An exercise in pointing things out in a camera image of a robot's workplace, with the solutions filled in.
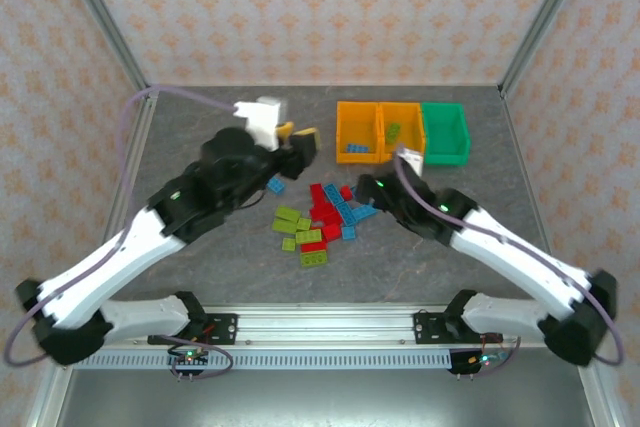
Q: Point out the green plastic bin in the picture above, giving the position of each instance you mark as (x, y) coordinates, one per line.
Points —
(445, 154)

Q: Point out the orange plastic bin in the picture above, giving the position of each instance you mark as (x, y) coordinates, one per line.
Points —
(342, 132)
(415, 127)

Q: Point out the aluminium frame post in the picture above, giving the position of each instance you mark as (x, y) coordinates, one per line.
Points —
(546, 14)
(102, 14)

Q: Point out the long red lego brick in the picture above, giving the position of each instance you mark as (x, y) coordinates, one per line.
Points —
(314, 247)

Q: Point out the grey metal sheet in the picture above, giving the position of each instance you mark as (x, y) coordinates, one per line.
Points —
(325, 397)

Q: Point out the small controller circuit board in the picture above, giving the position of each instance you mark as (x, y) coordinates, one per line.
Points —
(482, 360)
(189, 359)

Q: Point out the small green lego brick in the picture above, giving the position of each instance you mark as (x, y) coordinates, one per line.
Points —
(304, 223)
(288, 244)

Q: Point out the small blue lego brick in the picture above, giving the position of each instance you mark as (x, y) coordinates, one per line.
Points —
(348, 233)

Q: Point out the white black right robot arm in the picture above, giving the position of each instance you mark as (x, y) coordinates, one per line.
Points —
(520, 257)

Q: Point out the aluminium table edge rail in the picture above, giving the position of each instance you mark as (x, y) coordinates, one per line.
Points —
(137, 147)

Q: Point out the small red lego brick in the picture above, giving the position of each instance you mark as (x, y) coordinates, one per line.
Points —
(331, 220)
(346, 192)

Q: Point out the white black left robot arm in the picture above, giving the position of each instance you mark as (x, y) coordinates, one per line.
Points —
(100, 267)

